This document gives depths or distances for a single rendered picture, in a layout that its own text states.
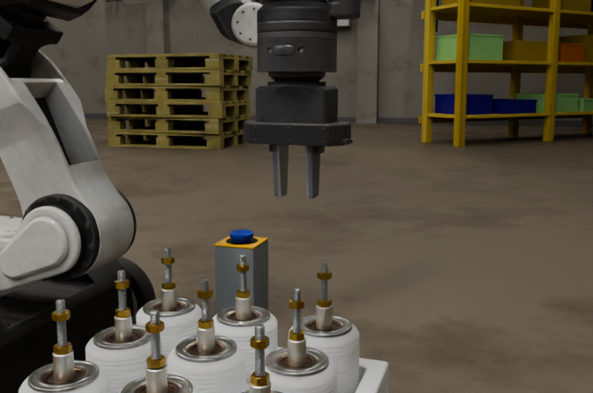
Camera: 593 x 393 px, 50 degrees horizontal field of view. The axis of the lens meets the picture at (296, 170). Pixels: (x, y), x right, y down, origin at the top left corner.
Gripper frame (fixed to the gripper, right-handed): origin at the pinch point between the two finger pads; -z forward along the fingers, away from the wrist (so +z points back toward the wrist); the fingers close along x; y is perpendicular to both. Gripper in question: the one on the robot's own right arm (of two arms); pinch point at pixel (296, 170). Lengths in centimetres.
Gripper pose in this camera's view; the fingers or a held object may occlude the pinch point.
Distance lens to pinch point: 72.6
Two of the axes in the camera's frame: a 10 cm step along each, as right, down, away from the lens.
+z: 0.0, -9.9, -1.4
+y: 3.1, -1.3, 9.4
